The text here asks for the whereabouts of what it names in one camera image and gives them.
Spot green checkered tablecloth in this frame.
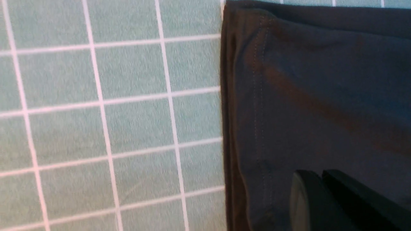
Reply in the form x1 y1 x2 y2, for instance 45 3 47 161
1 0 410 231

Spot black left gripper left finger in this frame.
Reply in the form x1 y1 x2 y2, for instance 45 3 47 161
289 170 354 231

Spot gray long-sleeved shirt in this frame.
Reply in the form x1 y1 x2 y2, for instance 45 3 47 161
220 0 411 231

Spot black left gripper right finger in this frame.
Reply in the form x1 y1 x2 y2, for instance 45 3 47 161
322 169 411 231

